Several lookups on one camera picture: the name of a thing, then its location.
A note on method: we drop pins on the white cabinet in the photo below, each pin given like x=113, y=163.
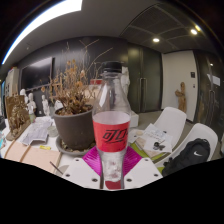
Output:
x=12, y=81

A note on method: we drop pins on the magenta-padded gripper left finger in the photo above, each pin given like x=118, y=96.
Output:
x=80, y=171

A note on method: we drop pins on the clear red-labelled drink bottle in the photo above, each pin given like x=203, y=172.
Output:
x=111, y=136

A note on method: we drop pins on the grey plant saucer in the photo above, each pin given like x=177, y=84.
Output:
x=71, y=151

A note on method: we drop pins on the dark double door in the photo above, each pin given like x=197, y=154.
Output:
x=146, y=80

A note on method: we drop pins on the dried brown plant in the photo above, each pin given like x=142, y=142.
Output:
x=71, y=86

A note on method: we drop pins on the black wall screen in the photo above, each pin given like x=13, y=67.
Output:
x=36, y=75

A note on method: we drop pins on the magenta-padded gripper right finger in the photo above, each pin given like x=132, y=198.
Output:
x=145, y=170

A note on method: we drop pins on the stack of papers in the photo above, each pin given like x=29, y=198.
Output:
x=153, y=136

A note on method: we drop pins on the cardboard box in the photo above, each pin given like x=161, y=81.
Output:
x=95, y=96

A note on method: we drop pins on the light wooden board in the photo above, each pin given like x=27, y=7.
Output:
x=33, y=156

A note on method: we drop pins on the white plaster figurine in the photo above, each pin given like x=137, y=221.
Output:
x=32, y=103
x=45, y=105
x=23, y=95

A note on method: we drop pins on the round ceiling light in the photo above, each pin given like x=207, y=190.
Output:
x=156, y=40
x=193, y=31

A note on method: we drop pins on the small white cup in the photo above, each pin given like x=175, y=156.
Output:
x=52, y=131

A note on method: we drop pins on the white chair with papers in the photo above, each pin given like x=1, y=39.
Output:
x=173, y=120

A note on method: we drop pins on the dark grey plant pot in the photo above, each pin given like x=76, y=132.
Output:
x=75, y=130

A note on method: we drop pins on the dark wall switch panel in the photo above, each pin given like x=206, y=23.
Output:
x=192, y=74

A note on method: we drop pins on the white chair with backpack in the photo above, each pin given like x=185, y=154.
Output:
x=205, y=131

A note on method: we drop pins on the white statue plinth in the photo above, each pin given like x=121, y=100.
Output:
x=134, y=119

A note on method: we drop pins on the black backpack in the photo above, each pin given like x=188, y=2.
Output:
x=190, y=156

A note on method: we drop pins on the white relief model tray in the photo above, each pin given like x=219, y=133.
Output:
x=35, y=131

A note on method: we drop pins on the wooden figure sculpture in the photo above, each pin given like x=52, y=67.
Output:
x=181, y=98

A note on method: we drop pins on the small yellow strip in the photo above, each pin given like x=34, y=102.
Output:
x=45, y=147

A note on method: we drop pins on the golden brown sculpture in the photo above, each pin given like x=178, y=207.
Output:
x=18, y=118

